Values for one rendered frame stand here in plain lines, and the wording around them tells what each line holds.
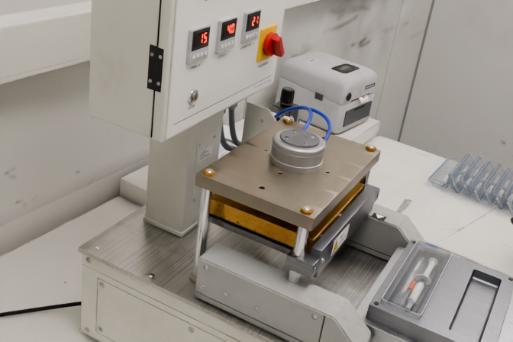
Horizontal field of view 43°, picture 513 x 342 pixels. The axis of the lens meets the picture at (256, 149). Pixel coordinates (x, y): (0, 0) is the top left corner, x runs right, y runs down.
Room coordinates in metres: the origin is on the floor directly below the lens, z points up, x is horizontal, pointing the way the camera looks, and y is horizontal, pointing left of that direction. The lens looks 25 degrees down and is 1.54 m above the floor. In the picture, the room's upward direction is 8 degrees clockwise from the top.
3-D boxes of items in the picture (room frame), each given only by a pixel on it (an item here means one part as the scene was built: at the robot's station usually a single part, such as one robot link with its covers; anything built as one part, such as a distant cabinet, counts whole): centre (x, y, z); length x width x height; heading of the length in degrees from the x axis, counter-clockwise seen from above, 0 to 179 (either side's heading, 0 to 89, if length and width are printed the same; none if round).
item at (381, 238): (0.97, -0.19, 0.96); 0.26 x 0.05 x 0.07; 65
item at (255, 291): (0.72, -0.06, 0.96); 0.25 x 0.05 x 0.07; 65
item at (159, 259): (0.89, -0.03, 0.93); 0.46 x 0.35 x 0.01; 65
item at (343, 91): (1.86, -0.19, 0.88); 0.25 x 0.20 x 0.17; 55
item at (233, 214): (0.88, -0.07, 1.07); 0.22 x 0.17 x 0.10; 155
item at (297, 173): (0.91, -0.04, 1.08); 0.31 x 0.24 x 0.13; 155
